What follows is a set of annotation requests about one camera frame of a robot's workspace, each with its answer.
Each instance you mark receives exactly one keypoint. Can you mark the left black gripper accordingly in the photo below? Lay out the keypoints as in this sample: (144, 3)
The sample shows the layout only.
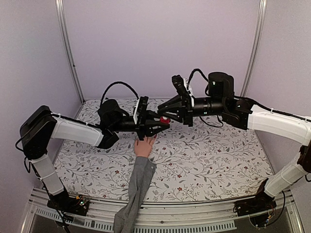
(141, 128)

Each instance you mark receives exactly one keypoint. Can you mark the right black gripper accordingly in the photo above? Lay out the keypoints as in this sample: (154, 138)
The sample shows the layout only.
(185, 116)

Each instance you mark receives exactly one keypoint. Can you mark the red nail polish bottle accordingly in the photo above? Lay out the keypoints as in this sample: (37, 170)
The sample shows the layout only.
(164, 120)

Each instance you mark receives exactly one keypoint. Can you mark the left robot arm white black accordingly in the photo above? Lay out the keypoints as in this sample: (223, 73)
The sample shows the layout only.
(44, 125)

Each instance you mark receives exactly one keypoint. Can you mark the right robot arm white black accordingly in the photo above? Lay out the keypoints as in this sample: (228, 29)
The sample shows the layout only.
(246, 114)

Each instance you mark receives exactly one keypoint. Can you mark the person's hand on table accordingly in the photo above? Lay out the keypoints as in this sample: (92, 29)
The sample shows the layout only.
(143, 148)

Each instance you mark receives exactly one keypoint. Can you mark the floral patterned table cloth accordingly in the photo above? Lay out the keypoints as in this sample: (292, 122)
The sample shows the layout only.
(207, 161)

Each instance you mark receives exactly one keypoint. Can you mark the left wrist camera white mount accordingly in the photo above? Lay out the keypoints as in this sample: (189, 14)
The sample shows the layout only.
(140, 107)

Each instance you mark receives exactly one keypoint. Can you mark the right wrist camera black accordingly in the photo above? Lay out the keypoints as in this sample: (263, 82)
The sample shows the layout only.
(184, 91)

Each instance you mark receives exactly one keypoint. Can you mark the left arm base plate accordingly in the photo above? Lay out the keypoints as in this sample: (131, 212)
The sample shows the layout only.
(77, 205)

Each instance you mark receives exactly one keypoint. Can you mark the front aluminium rail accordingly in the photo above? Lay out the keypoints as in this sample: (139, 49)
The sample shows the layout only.
(171, 217)

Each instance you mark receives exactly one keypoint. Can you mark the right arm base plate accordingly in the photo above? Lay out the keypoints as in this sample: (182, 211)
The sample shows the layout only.
(259, 209)

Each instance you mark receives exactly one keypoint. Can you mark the right aluminium frame post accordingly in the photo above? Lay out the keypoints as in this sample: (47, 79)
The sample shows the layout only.
(255, 46)

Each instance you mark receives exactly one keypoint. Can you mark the aluminium frame post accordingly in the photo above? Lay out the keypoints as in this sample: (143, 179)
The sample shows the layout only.
(68, 51)
(255, 46)

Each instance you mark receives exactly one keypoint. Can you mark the left aluminium frame post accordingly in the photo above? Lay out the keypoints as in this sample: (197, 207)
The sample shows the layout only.
(68, 51)

